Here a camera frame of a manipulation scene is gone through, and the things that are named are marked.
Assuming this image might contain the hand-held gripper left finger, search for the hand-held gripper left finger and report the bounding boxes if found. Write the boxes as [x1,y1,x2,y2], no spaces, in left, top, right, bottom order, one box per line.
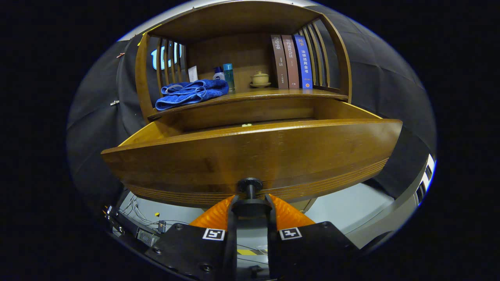
[145,194,239,281]

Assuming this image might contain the floor cables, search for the floor cables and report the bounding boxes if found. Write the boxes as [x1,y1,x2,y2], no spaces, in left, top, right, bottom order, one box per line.
[119,193,192,235]

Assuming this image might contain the dark brown book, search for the dark brown book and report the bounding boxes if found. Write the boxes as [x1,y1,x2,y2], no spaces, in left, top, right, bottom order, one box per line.
[271,34,289,89]

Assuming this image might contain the reddish brown book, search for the reddish brown book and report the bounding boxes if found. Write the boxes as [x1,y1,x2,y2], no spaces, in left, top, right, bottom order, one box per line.
[281,34,300,89]

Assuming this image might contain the brown wooden cabinet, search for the brown wooden cabinet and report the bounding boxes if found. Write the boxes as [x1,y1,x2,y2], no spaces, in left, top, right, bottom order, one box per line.
[135,0,353,213]

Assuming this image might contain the wooden countertop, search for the wooden countertop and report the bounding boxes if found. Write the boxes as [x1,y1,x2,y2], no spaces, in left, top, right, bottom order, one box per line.
[148,87,349,120]

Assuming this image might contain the blue book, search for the blue book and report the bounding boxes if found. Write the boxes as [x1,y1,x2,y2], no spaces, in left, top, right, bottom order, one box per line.
[293,34,314,89]

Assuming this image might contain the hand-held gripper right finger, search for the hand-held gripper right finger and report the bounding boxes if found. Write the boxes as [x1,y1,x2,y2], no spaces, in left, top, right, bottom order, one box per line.
[266,194,360,279]

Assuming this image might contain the teal clear bottle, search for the teal clear bottle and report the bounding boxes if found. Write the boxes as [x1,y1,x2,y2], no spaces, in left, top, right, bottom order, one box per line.
[223,63,236,93]

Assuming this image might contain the black electronics box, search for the black electronics box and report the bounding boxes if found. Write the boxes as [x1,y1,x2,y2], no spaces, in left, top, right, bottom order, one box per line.
[105,205,161,246]

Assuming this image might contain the wooden drawer with black knob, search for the wooden drawer with black knob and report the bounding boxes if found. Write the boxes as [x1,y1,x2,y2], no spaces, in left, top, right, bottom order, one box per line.
[101,98,404,218]

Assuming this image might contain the blue folded towel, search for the blue folded towel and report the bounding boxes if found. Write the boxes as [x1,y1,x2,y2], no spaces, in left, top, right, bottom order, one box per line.
[155,79,229,111]

